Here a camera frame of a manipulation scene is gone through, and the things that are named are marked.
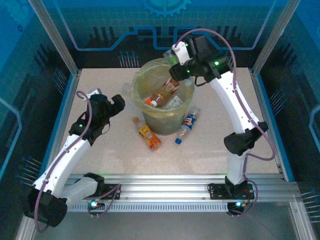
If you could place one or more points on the amber tea bottle red label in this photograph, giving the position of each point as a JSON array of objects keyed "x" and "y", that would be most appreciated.
[{"x": 171, "y": 86}]

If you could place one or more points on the small clear plastic bottle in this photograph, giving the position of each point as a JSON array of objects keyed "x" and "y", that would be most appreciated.
[{"x": 127, "y": 88}]

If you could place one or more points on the orange juice bottle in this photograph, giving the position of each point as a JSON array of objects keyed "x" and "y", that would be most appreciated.
[{"x": 150, "y": 138}]

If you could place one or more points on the Pepsi bottle blue cap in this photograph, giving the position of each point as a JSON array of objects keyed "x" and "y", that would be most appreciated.
[{"x": 188, "y": 122}]

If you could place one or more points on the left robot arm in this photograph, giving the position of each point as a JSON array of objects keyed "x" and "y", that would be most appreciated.
[{"x": 57, "y": 162}]

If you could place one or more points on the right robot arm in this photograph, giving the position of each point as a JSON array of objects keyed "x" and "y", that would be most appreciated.
[{"x": 232, "y": 100}]

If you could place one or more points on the plastic bin with green liner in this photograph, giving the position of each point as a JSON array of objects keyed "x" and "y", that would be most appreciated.
[{"x": 160, "y": 125}]

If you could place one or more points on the left LED circuit board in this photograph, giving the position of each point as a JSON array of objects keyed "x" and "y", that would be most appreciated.
[{"x": 94, "y": 203}]

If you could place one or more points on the led circuit board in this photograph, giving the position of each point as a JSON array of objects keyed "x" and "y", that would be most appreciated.
[
  {"x": 94, "y": 203},
  {"x": 237, "y": 205}
]

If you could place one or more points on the right LED circuit board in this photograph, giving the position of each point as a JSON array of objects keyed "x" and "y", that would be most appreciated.
[{"x": 237, "y": 205}]

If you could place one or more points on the left aluminium side rail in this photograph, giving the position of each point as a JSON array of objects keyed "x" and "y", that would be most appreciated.
[{"x": 68, "y": 105}]

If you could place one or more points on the right aluminium frame post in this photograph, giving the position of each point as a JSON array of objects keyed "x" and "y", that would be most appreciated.
[{"x": 275, "y": 35}]

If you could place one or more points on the aluminium frame post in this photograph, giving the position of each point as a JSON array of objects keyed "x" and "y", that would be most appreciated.
[
  {"x": 53, "y": 37},
  {"x": 275, "y": 35}
]

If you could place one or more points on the left aluminium frame post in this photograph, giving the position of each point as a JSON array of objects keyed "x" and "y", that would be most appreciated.
[{"x": 53, "y": 37}]

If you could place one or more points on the aluminium mounting rail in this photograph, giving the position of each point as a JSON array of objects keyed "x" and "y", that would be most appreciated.
[{"x": 162, "y": 187}]

